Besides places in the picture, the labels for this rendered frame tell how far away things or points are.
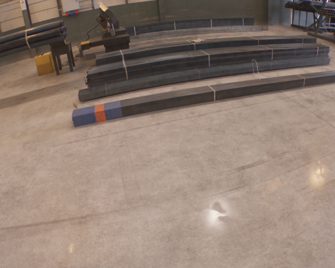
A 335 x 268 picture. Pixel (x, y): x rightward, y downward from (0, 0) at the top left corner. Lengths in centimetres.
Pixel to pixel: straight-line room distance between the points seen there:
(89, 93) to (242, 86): 254
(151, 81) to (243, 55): 204
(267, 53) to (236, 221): 417
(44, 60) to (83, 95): 314
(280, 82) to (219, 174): 242
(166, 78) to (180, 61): 47
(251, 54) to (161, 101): 255
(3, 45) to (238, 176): 494
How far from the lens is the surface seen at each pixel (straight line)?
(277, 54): 568
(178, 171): 238
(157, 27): 960
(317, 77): 494
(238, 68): 485
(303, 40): 716
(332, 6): 1363
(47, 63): 713
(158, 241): 186
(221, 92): 370
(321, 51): 683
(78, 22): 1100
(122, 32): 712
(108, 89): 420
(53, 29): 516
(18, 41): 534
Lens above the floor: 157
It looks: 31 degrees down
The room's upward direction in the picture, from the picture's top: 6 degrees counter-clockwise
